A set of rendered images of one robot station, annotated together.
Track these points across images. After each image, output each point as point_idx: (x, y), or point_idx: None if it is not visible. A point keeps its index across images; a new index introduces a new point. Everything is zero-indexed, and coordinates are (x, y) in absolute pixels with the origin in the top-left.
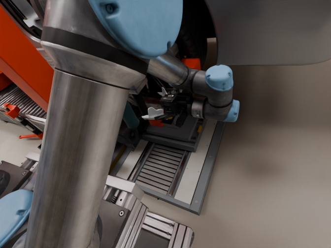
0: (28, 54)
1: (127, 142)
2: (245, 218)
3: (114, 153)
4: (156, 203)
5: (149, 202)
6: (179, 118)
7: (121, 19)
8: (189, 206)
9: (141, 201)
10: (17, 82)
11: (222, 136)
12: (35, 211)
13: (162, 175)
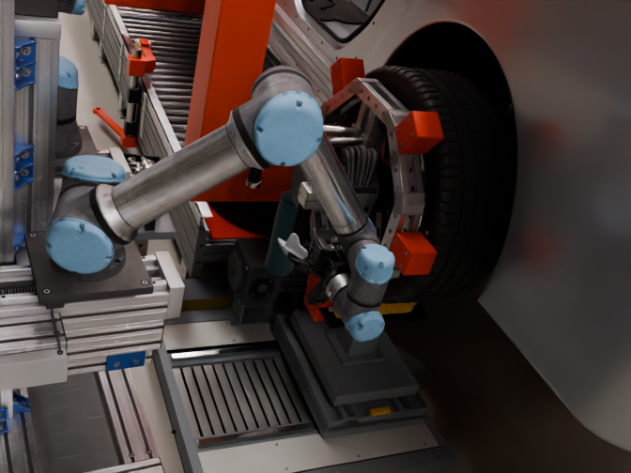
0: (251, 40)
1: (238, 294)
2: None
3: (199, 292)
4: (162, 436)
5: (154, 424)
6: (315, 286)
7: (259, 135)
8: None
9: (146, 406)
10: (201, 55)
11: None
12: (143, 175)
13: (224, 410)
